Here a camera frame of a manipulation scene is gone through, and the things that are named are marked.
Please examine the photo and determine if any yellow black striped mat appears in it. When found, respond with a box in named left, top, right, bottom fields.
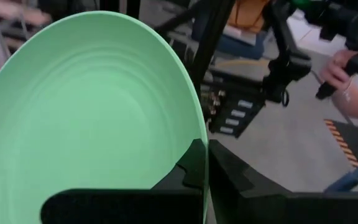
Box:
left=323, top=118, right=358, bottom=194

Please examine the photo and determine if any black upright post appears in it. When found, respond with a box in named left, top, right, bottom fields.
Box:
left=154, top=0, right=239, bottom=97

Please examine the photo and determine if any blue box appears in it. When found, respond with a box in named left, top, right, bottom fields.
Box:
left=218, top=30, right=269, bottom=60

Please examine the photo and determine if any person's hand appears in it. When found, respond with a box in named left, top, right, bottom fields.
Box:
left=318, top=49, right=358, bottom=91

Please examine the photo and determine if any black tripod stand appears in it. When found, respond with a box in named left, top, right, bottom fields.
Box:
left=261, top=0, right=313, bottom=107

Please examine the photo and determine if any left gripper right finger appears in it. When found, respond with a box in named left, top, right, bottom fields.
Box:
left=208, top=139, right=358, bottom=224

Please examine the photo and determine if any orange box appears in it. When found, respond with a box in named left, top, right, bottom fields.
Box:
left=227, top=0, right=272, bottom=34

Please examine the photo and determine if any black power strip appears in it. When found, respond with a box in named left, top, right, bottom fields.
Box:
left=208, top=90, right=265, bottom=139

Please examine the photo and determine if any light green plate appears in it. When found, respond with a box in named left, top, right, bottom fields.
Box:
left=0, top=11, right=210, bottom=224

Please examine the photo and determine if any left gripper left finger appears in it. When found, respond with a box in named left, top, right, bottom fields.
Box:
left=40, top=139, right=206, bottom=224

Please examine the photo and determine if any blue grey bar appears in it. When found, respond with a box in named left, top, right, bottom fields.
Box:
left=324, top=138, right=358, bottom=194

